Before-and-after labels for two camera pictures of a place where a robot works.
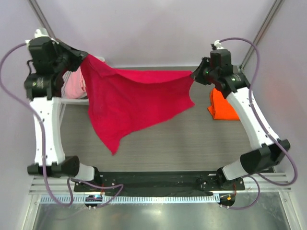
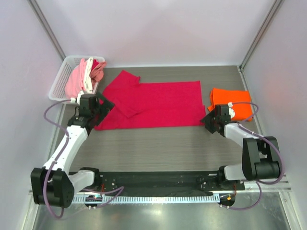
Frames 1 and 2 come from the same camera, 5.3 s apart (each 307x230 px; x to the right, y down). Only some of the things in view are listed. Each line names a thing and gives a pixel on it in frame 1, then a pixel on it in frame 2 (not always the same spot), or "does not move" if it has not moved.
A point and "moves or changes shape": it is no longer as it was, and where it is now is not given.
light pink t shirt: x=75 y=86 does not move
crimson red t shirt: x=121 y=102 moves or changes shape
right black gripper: x=197 y=75 to x=206 y=120
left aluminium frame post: x=41 y=18 does not move
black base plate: x=157 y=181 does not move
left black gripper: x=77 y=55 to x=107 y=106
